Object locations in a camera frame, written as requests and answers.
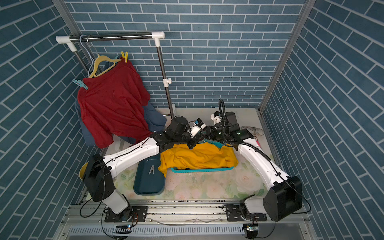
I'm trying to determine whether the yellow t-shirt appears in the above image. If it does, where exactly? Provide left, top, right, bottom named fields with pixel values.
left=158, top=141, right=240, bottom=178

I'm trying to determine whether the grey clothespin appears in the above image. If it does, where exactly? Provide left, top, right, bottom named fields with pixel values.
left=149, top=165, right=155, bottom=175

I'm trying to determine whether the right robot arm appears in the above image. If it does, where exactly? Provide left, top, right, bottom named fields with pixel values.
left=204, top=99, right=305, bottom=222

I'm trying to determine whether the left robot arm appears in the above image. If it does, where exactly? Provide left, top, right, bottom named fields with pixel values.
left=80, top=116, right=206, bottom=222

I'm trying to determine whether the yellow plastic hanger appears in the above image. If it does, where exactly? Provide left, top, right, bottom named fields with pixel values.
left=89, top=56, right=121, bottom=78

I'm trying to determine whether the teal plastic basket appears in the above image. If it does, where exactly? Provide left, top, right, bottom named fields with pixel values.
left=170, top=139, right=235, bottom=174

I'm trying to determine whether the patterned pouch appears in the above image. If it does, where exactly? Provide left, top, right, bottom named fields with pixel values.
left=241, top=126, right=265, bottom=137

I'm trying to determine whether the rainbow marker pack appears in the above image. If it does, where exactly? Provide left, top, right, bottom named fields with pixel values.
left=254, top=137, right=262, bottom=149

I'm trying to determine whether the blue grey t-shirt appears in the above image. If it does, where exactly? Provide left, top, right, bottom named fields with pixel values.
left=75, top=101, right=167, bottom=147

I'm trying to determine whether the dark teal tray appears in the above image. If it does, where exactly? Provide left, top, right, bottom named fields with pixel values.
left=133, top=154, right=166, bottom=196

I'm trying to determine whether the red t-shirt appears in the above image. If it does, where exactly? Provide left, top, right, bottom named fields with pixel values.
left=78, top=60, right=151, bottom=148

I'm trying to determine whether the yellow clothespin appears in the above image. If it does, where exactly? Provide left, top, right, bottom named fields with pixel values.
left=121, top=51, right=129, bottom=63

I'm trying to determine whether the metal clothes rack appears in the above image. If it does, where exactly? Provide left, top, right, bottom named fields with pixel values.
left=56, top=32, right=176, bottom=118

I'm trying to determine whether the yellow bowl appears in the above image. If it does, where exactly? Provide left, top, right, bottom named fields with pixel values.
left=79, top=162, right=89, bottom=181

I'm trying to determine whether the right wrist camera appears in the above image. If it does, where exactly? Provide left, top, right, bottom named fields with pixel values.
left=211, top=111, right=223, bottom=125

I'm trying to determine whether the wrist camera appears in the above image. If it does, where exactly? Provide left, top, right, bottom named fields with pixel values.
left=211, top=111, right=223, bottom=125
left=191, top=118, right=206, bottom=137

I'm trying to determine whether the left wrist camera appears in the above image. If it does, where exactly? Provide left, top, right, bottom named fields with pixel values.
left=191, top=118, right=206, bottom=137

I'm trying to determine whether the light blue wire hanger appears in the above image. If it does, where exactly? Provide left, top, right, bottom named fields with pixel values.
left=79, top=34, right=95, bottom=78

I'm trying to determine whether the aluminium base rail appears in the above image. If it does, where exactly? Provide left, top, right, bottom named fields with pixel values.
left=53, top=200, right=316, bottom=240

